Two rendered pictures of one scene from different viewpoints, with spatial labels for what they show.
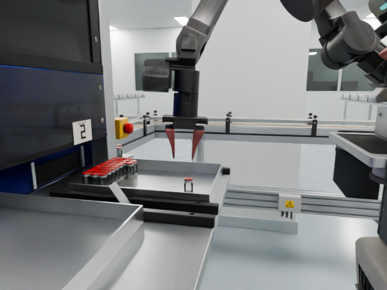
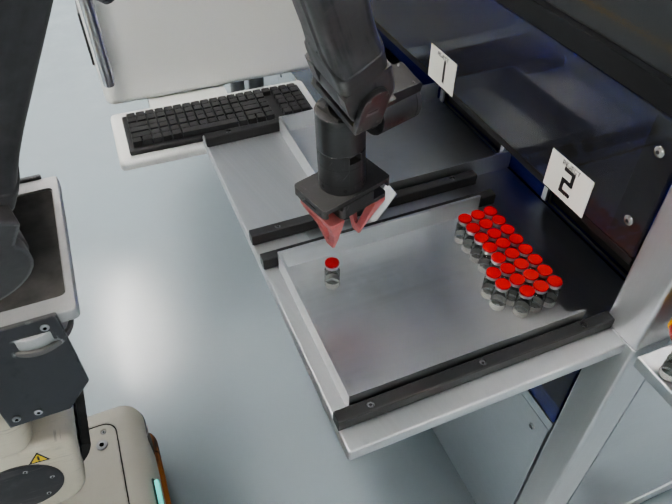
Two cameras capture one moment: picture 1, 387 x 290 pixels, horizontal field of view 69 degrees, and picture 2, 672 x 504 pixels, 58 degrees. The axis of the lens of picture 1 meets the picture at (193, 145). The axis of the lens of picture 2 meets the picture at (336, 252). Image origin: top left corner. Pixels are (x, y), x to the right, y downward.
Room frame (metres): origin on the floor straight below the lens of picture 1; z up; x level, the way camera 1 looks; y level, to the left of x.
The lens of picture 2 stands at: (1.13, -0.32, 1.53)
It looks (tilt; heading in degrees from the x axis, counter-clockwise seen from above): 44 degrees down; 145
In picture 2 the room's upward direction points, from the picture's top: straight up
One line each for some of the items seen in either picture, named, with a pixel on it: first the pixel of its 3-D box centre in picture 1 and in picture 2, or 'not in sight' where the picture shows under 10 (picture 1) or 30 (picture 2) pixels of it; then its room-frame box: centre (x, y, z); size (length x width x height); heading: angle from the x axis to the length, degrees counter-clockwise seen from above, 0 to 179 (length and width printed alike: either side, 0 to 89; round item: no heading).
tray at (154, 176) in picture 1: (155, 178); (423, 288); (0.73, 0.10, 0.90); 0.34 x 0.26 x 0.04; 78
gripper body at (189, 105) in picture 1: (185, 108); (341, 168); (0.65, 0.02, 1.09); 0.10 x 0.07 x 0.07; 93
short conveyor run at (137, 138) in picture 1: (118, 134); not in sight; (1.34, 0.36, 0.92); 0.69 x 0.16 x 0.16; 168
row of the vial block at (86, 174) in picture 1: (102, 172); (517, 254); (0.77, 0.26, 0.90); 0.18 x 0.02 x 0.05; 168
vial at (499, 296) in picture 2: (133, 168); (500, 294); (0.81, 0.18, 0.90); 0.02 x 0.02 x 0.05
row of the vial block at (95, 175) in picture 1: (110, 172); (504, 258); (0.76, 0.23, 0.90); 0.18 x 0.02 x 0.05; 168
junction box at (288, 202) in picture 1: (289, 202); not in sight; (1.50, -0.54, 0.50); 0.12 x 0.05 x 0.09; 78
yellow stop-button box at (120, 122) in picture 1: (116, 128); not in sight; (1.03, 0.28, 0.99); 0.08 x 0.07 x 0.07; 78
